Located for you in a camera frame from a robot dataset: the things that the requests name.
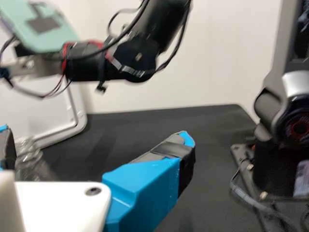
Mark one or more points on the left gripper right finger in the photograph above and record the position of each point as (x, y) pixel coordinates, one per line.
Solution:
(144, 183)

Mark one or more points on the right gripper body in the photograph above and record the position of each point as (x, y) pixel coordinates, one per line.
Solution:
(36, 66)

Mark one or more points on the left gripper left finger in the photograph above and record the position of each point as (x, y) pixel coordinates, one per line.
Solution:
(6, 149)

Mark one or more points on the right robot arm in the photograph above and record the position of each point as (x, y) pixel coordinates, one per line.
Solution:
(154, 29)

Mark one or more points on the clear flask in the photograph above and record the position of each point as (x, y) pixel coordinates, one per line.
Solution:
(27, 157)

